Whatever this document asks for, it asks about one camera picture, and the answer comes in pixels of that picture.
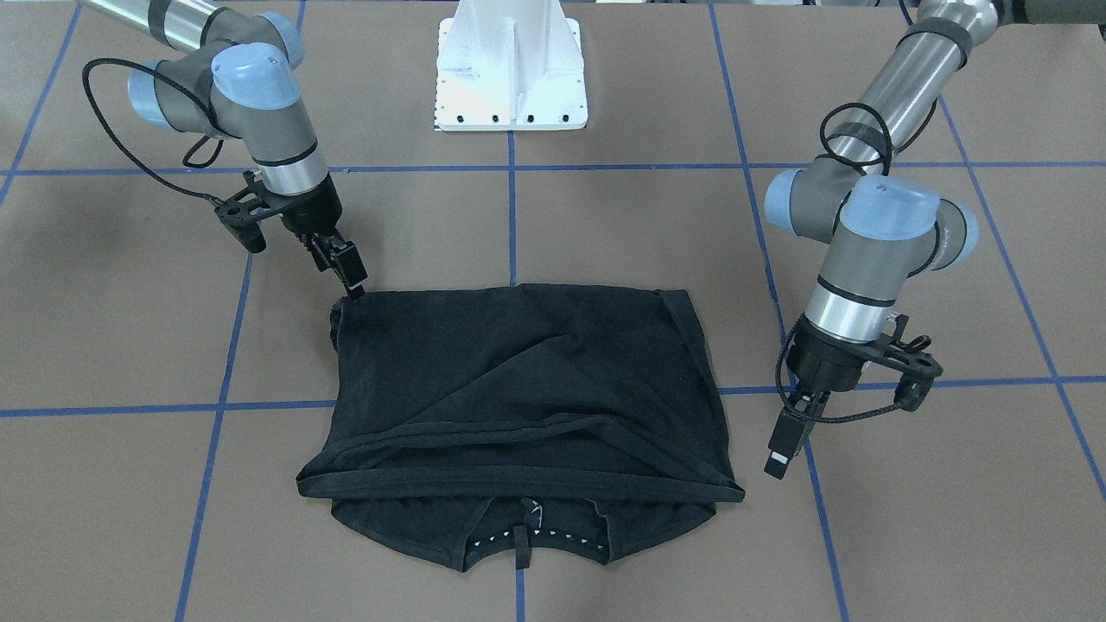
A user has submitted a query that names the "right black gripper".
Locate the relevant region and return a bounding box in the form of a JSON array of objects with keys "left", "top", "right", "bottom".
[{"left": 282, "top": 176, "right": 368, "bottom": 300}]

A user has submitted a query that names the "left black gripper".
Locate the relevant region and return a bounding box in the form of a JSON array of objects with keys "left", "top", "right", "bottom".
[{"left": 764, "top": 314, "right": 873, "bottom": 480}]

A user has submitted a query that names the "black graphic t-shirt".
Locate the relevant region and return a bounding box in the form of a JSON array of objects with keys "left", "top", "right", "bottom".
[{"left": 296, "top": 284, "right": 747, "bottom": 572}]

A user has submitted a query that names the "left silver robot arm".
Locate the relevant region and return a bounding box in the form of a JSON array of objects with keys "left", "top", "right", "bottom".
[{"left": 764, "top": 1, "right": 1103, "bottom": 478}]

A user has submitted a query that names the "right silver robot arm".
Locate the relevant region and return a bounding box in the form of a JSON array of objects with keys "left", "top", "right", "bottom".
[{"left": 88, "top": 1, "right": 367, "bottom": 299}]

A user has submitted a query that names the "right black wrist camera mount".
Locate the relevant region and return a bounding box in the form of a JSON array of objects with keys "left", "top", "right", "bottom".
[{"left": 213, "top": 170, "right": 291, "bottom": 253}]

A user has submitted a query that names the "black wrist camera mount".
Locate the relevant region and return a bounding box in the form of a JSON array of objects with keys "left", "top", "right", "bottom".
[
  {"left": 860, "top": 314, "right": 945, "bottom": 412},
  {"left": 213, "top": 170, "right": 291, "bottom": 253}
]

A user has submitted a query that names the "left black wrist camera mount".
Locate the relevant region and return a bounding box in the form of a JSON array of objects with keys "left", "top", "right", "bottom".
[{"left": 860, "top": 314, "right": 945, "bottom": 412}]

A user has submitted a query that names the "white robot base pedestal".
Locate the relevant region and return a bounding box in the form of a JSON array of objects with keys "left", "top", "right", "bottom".
[{"left": 434, "top": 1, "right": 589, "bottom": 131}]

